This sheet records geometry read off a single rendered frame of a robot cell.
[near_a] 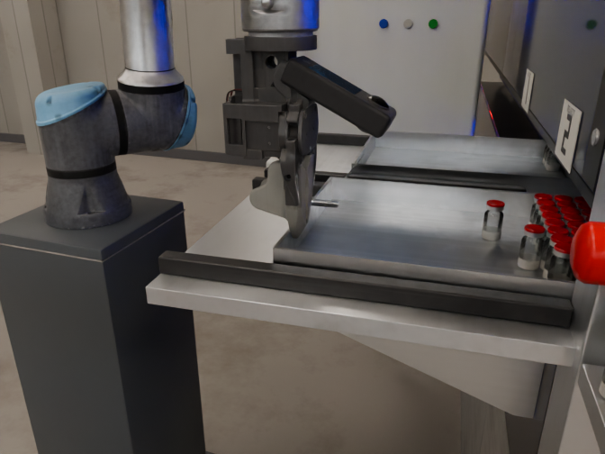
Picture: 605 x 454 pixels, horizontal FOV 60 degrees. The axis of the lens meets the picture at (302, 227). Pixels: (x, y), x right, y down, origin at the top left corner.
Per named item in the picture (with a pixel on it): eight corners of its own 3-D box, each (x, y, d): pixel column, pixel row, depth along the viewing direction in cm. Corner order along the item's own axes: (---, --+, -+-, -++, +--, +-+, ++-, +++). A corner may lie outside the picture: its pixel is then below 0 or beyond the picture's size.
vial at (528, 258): (537, 263, 58) (545, 224, 56) (540, 272, 56) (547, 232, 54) (516, 261, 58) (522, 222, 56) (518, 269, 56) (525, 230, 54)
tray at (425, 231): (581, 222, 69) (586, 196, 68) (640, 327, 46) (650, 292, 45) (329, 199, 78) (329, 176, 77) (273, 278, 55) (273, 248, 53)
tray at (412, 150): (552, 158, 100) (555, 140, 98) (582, 203, 76) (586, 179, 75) (373, 147, 108) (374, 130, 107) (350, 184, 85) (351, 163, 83)
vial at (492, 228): (499, 235, 65) (504, 202, 63) (501, 242, 63) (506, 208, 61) (481, 233, 65) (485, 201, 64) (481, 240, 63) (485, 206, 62)
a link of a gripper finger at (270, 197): (257, 232, 60) (253, 153, 57) (307, 238, 59) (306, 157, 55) (247, 243, 57) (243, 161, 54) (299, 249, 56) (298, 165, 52)
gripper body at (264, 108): (250, 145, 61) (246, 33, 56) (323, 149, 58) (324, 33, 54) (224, 162, 54) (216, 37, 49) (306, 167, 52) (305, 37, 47)
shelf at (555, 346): (546, 161, 105) (548, 152, 104) (680, 384, 42) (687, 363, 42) (312, 147, 116) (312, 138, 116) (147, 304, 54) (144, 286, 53)
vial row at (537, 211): (545, 228, 67) (551, 194, 65) (571, 295, 51) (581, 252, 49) (527, 226, 68) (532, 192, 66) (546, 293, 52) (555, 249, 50)
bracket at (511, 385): (529, 401, 59) (550, 300, 55) (533, 419, 57) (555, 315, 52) (247, 353, 68) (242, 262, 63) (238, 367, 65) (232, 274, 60)
